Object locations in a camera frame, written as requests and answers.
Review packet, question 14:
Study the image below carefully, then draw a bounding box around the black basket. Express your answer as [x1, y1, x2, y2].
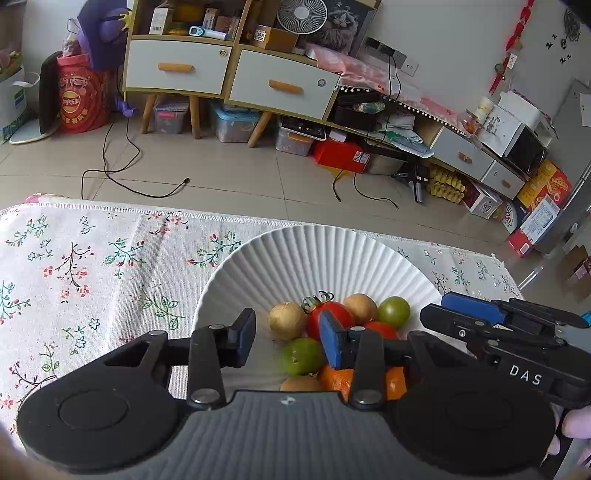
[333, 90, 384, 131]

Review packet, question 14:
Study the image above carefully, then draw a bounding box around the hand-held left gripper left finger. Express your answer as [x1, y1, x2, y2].
[102, 308, 257, 411]

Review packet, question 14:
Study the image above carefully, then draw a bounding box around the orange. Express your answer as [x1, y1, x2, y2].
[318, 364, 356, 402]
[385, 367, 408, 401]

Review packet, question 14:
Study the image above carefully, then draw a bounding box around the white thermometer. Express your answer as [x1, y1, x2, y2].
[188, 25, 227, 40]

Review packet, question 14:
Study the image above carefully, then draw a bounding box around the tan round fruit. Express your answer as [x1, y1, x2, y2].
[269, 302, 308, 341]
[342, 293, 378, 325]
[280, 375, 323, 393]

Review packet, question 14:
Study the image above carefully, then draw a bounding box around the orange yellow box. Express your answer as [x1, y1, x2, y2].
[517, 159, 572, 208]

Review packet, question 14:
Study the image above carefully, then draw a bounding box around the red snack bucket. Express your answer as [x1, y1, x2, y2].
[56, 52, 112, 134]

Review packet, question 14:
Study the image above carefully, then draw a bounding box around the white microwave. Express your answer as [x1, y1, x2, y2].
[480, 104, 548, 162]

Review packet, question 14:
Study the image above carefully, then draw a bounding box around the cat picture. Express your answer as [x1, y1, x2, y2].
[318, 0, 382, 56]

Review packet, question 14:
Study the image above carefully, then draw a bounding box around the white ribbed plate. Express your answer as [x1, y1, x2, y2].
[191, 224, 444, 393]

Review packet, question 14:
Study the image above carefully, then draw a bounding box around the red tomato with stem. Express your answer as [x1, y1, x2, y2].
[302, 291, 355, 342]

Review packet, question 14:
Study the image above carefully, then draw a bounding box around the white red box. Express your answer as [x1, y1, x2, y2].
[464, 182, 503, 219]

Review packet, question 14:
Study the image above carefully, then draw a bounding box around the black power cable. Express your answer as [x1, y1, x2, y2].
[333, 166, 400, 209]

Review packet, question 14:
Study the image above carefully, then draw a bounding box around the black floor cable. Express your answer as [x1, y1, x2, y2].
[82, 117, 191, 199]

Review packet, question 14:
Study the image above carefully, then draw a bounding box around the floral tablecloth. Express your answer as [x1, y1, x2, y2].
[0, 198, 525, 462]

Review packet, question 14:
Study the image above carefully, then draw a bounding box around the stack of egg cartons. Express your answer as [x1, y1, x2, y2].
[427, 166, 467, 204]

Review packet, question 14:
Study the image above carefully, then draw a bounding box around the wall power outlet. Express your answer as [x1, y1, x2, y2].
[365, 38, 408, 65]

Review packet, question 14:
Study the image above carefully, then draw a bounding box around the black tool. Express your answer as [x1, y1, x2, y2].
[392, 164, 430, 204]

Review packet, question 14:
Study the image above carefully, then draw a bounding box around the person's right hand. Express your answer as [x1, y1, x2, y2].
[547, 406, 591, 462]

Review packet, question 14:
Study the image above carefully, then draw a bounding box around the clear storage box white lid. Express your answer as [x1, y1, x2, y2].
[276, 124, 324, 157]

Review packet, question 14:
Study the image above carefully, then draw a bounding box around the blue white box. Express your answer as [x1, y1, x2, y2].
[508, 194, 561, 257]

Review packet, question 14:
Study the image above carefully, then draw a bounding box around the small cardboard box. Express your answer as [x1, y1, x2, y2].
[253, 25, 298, 52]

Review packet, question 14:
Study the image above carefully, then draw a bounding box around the pink cloth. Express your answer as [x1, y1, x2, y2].
[305, 44, 462, 127]

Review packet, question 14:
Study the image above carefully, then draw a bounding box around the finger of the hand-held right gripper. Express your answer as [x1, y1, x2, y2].
[441, 292, 585, 330]
[420, 303, 566, 356]

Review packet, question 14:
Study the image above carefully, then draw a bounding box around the red hanging ornament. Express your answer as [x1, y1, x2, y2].
[489, 0, 536, 93]

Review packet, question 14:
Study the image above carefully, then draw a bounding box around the bright green lime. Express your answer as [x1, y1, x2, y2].
[281, 337, 326, 376]

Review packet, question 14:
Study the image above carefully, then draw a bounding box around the dull green round fruit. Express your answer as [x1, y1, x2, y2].
[378, 296, 411, 329]

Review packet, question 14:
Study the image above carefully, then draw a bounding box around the low wooden cabinet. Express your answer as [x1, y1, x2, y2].
[332, 88, 529, 199]

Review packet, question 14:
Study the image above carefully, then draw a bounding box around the white paper bag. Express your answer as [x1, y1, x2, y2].
[0, 67, 40, 145]

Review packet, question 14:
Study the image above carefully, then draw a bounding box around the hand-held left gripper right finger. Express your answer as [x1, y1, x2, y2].
[318, 309, 469, 411]

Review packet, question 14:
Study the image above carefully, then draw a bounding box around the clear storage box blue lid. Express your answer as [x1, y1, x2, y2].
[210, 104, 259, 144]

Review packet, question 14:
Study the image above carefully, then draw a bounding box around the wooden shelf cabinet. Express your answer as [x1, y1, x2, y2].
[121, 0, 352, 148]

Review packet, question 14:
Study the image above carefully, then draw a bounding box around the white desk fan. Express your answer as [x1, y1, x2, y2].
[276, 0, 326, 35]

